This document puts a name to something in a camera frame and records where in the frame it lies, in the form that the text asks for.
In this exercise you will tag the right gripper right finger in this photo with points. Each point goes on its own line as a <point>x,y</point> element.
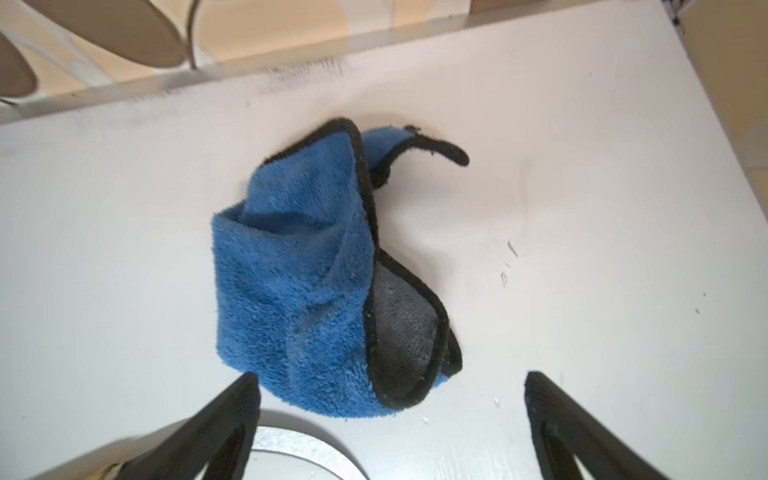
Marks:
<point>565,436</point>

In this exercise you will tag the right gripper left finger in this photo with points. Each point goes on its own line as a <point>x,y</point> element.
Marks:
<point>216,442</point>

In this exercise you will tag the blue grey microfiber rag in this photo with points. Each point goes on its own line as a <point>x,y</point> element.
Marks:
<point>308,300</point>

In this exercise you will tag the sickle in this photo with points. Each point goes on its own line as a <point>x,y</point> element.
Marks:
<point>308,448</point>

